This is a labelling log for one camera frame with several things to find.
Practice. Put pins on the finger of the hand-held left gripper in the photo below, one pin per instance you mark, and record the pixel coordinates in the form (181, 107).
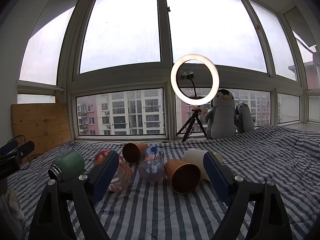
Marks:
(8, 146)
(25, 147)

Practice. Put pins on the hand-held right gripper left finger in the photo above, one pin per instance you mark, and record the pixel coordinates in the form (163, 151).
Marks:
(105, 177)

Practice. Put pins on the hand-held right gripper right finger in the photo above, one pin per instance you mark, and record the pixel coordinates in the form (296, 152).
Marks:
(218, 180)

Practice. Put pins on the person's left forearm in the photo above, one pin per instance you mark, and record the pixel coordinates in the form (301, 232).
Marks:
(10, 205)

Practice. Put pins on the clear red printed plastic cup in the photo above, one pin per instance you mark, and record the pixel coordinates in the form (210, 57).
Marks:
(121, 177)

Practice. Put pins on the cream white cup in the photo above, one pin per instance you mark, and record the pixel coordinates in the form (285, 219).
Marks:
(195, 156)

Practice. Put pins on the large orange paper cup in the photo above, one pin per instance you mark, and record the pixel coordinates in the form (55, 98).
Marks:
(185, 177)

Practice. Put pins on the small orange paper cup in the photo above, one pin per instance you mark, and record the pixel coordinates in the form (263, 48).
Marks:
(133, 153)

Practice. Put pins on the clear blue printed plastic cup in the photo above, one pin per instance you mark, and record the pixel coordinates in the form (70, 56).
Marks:
(151, 171)

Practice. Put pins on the wooden board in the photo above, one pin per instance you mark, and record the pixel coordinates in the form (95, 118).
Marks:
(40, 127)

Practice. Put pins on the green thermos bottle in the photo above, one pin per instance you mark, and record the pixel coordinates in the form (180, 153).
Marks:
(70, 163)

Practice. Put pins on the large grey penguin plush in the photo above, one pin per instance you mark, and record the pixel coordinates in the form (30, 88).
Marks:
(221, 120)

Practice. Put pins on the black tripod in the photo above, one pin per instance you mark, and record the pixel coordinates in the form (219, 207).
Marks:
(190, 125)

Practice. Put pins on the blue white striped blanket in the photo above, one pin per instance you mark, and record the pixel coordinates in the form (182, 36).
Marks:
(160, 210)

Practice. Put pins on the small grey penguin plush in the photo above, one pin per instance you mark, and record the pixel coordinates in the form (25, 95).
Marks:
(244, 120)

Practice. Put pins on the black gooseneck phone holder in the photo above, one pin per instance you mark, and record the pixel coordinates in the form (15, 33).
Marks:
(188, 75)

